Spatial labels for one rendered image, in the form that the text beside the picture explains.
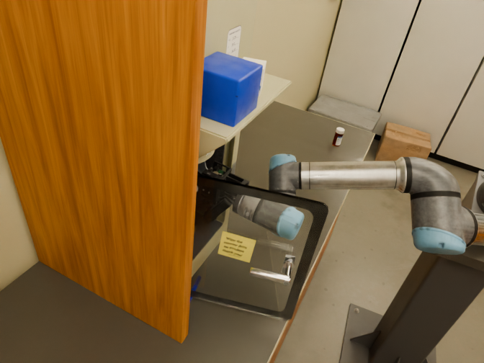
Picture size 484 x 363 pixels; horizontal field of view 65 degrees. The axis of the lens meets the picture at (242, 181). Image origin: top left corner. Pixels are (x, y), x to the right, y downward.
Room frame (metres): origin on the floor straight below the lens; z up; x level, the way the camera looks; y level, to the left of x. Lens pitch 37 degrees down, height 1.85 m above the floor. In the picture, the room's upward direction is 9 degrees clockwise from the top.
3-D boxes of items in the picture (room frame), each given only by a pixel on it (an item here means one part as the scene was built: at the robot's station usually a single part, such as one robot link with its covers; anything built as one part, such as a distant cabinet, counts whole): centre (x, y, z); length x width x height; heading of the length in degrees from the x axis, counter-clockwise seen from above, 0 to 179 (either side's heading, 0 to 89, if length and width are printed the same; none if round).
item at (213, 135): (0.73, 0.03, 1.46); 0.32 x 0.11 x 0.10; 158
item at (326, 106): (3.29, -0.86, 0.17); 0.60 x 0.42 x 0.33; 66
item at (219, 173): (0.76, 0.04, 1.24); 0.12 x 0.08 x 0.09; 68
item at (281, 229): (0.59, -0.03, 1.19); 0.30 x 0.01 x 0.40; 83
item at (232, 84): (0.66, 0.06, 1.56); 0.10 x 0.10 x 0.09; 68
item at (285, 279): (0.55, -0.09, 1.20); 0.10 x 0.05 x 0.03; 83
